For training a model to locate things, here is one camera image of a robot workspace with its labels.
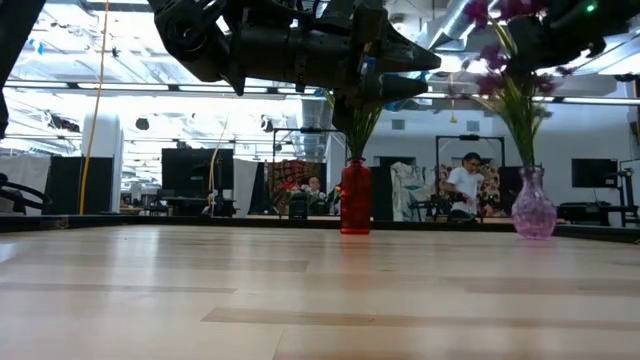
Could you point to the red patterned cloth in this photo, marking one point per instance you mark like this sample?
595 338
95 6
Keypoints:
285 175

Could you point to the white sheet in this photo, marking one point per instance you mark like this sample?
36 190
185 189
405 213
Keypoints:
25 180

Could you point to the black round ceiling lamp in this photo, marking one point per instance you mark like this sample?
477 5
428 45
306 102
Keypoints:
142 124

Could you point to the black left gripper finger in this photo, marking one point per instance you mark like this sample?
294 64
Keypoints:
395 87
405 55

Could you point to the black computer monitor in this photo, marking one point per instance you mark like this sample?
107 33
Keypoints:
595 172

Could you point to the person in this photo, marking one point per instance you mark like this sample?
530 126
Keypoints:
467 185
314 185

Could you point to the pink glass vase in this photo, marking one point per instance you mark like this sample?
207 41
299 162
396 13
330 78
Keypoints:
533 215

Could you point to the black office desk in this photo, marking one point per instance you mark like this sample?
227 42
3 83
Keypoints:
590 206

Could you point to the pile of loose flowers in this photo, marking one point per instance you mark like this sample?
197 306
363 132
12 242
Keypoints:
150 222

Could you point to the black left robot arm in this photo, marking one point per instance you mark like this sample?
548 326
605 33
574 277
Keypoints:
185 35

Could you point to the yellow hanging pendant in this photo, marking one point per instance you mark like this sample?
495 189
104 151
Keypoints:
453 119

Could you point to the red ribbed glass vase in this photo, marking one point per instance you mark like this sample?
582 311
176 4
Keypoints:
355 200

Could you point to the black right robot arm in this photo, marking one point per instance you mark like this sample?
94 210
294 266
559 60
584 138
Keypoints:
620 15

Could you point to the brown patterned cloth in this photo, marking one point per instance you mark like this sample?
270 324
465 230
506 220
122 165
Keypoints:
492 180

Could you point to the white teal patterned cloth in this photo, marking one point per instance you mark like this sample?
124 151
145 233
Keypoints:
407 185

